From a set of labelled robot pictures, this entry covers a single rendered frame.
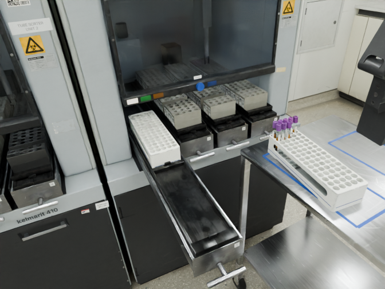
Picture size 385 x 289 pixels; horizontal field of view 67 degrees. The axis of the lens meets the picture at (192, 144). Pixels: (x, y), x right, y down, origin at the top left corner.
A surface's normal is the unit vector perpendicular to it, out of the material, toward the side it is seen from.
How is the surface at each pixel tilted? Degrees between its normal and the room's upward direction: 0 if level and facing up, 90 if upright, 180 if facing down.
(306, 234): 0
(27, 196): 90
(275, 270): 0
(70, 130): 90
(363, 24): 90
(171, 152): 90
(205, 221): 0
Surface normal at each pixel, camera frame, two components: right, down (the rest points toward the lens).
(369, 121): -0.91, 0.29
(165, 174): -0.05, -0.83
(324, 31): 0.40, 0.49
